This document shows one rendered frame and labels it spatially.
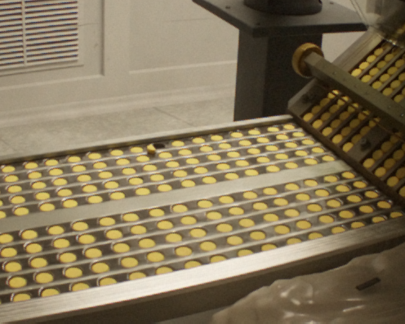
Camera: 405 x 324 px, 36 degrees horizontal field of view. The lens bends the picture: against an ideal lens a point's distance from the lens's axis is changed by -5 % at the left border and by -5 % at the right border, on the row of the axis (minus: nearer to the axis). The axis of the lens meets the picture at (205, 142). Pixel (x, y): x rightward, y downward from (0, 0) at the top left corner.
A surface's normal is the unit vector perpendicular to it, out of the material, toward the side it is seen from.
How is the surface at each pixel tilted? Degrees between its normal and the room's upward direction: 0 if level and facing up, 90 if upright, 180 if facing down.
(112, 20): 90
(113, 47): 90
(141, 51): 90
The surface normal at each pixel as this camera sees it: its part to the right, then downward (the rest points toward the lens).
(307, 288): 0.07, -0.64
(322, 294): -0.17, -0.82
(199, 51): 0.40, 0.42
